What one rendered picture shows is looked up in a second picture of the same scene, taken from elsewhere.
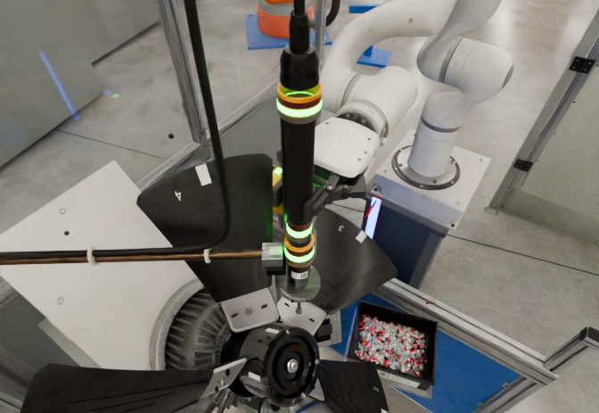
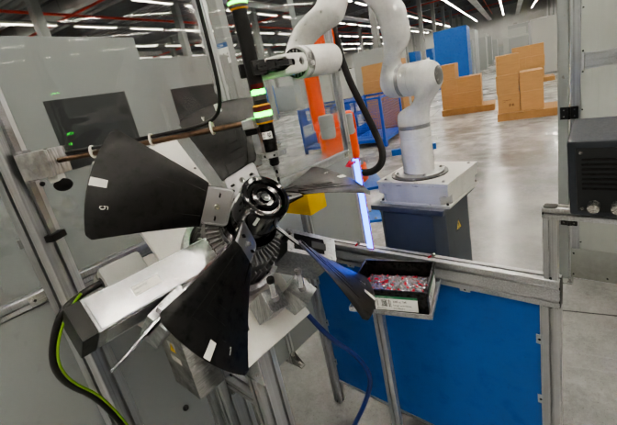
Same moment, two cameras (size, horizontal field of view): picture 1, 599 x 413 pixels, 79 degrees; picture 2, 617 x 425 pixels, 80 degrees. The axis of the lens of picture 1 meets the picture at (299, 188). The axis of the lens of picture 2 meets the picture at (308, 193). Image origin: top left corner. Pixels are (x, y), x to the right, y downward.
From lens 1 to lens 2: 0.74 m
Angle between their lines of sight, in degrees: 31
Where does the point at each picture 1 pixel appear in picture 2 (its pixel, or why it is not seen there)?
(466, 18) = (390, 41)
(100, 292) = not seen: hidden behind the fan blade
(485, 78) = (420, 75)
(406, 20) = (319, 12)
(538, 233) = not seen: outside the picture
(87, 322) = not seen: hidden behind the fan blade
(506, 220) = (583, 287)
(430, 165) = (416, 162)
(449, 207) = (436, 184)
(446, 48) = (391, 69)
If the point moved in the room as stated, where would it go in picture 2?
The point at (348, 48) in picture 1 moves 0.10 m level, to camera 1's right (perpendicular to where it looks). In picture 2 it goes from (296, 38) to (329, 29)
